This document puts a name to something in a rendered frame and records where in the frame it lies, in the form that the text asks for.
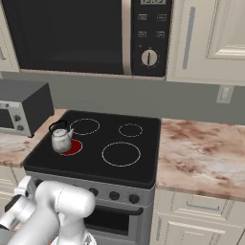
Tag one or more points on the black microwave oven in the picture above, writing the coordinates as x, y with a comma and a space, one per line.
150, 19

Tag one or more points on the cream wall cupboard door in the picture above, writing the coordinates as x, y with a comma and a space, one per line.
220, 35
7, 38

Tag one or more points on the grey toaster oven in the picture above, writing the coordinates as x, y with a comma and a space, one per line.
28, 102

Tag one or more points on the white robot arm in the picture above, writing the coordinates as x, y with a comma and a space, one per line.
63, 204

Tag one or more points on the cream base cupboard run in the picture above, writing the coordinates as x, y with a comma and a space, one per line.
9, 182

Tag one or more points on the black and silver stove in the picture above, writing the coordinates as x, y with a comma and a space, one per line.
121, 166

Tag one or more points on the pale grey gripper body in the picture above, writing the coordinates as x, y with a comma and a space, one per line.
7, 218

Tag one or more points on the black microwave door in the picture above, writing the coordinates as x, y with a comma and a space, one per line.
67, 32

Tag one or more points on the white wall socket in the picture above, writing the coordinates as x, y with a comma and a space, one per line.
225, 94

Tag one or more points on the cream base cupboard door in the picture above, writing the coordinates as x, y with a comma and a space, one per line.
197, 234

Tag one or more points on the cream drawer front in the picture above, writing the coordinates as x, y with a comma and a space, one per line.
229, 207

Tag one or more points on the black stove knob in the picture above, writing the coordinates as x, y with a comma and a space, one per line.
134, 198
114, 195
93, 191

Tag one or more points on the black oven door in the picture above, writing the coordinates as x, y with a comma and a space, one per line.
111, 223

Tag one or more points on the silver microwave dial knob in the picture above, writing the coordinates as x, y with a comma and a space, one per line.
149, 57

